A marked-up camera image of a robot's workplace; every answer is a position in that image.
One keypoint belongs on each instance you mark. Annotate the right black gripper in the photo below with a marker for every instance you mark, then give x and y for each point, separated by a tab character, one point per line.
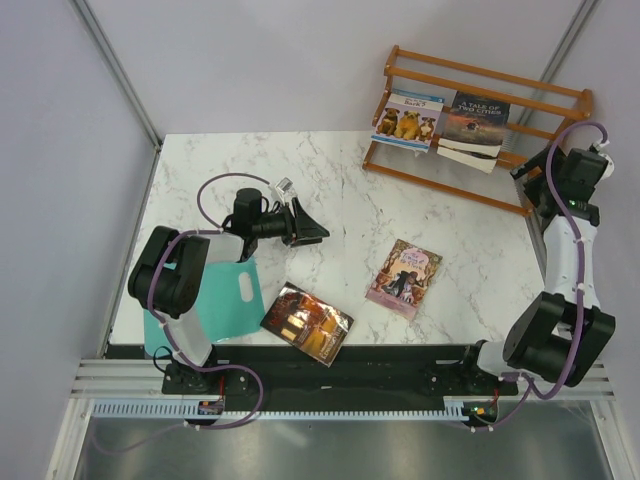
540	159

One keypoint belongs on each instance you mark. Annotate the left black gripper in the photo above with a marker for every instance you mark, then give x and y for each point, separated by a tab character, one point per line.
301	229

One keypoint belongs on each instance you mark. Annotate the Jane Eyre blue book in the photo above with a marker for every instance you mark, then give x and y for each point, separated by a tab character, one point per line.
474	160

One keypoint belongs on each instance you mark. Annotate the Tale of Two Cities book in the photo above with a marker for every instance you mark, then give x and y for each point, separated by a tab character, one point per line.
475	124

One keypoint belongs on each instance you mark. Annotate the dog cover Bark book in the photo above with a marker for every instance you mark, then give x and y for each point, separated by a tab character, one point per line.
408	120

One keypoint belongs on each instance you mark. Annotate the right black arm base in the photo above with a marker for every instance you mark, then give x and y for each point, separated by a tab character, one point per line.
453	378

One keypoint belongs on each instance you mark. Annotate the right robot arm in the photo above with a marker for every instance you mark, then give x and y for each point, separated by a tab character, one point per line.
563	331

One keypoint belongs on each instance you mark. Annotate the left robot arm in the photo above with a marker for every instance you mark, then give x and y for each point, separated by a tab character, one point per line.
166	278

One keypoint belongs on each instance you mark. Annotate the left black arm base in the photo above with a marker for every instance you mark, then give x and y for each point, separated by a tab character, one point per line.
180	379

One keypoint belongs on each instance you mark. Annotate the dark orange glossy book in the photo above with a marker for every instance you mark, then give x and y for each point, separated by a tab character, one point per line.
307	323

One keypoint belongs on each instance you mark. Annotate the teal plastic file folder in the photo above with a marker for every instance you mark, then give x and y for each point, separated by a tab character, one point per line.
223	313

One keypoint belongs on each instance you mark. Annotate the pink illustrated children book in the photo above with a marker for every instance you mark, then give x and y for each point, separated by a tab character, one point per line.
403	280

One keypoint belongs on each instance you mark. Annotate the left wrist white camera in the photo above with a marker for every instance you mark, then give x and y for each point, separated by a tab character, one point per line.
284	190

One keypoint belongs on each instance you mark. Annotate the left slotted cable duct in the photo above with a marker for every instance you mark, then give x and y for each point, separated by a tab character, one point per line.
189	409

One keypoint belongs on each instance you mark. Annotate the slotted cable duct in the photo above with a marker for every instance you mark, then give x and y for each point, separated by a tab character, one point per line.
189	409
483	408

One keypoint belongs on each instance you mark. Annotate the right slotted cable duct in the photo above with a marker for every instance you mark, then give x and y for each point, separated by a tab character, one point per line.
483	408

